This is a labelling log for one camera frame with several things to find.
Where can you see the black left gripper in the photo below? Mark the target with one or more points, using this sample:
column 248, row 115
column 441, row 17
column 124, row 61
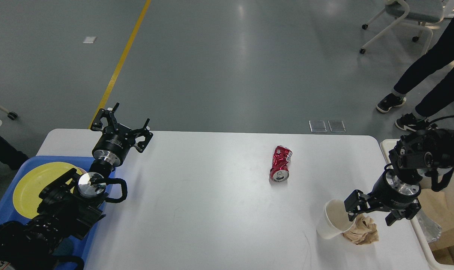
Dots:
column 112, row 147

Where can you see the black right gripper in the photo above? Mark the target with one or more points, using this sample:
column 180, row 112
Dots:
column 389, row 193

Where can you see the brown paper ball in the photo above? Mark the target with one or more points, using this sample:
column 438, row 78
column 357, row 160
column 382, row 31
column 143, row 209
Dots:
column 363, row 231

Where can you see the white paper cup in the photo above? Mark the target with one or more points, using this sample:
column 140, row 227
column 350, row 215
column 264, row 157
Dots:
column 334, row 220

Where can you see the brown paper bag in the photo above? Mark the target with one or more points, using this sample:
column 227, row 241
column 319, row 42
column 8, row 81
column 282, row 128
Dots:
column 435, row 206

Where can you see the crushed red soda can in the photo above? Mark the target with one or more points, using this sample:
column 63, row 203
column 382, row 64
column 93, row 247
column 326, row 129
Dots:
column 279, row 171

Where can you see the yellow plastic plate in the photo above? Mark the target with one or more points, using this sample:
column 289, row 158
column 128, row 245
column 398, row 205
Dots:
column 26, row 193

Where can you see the aluminium foil tray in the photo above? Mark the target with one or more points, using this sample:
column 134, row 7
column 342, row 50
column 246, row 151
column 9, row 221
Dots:
column 431, row 230

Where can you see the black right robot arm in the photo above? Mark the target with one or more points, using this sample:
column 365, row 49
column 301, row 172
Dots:
column 424, row 153

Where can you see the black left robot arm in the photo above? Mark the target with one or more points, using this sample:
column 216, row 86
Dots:
column 70, row 205

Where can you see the beige plastic bin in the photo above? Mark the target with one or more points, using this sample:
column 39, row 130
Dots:
column 386, row 146

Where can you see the floor socket plate right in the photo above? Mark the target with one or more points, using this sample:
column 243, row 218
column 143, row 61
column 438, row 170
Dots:
column 337, row 126

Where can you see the floor socket plate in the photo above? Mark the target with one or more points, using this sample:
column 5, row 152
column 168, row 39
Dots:
column 317, row 126
column 337, row 126

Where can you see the floor socket plate left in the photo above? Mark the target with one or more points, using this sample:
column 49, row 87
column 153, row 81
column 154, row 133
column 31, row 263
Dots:
column 317, row 126

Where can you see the white chair leg with caster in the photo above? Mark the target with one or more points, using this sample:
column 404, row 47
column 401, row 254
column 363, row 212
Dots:
column 10, row 114

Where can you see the person at left edge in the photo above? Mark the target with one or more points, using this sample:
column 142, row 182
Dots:
column 10, row 156

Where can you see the person in black trousers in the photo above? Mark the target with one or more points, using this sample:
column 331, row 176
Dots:
column 438, row 98

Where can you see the white grey office chair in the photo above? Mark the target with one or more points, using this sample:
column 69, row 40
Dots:
column 410, row 13

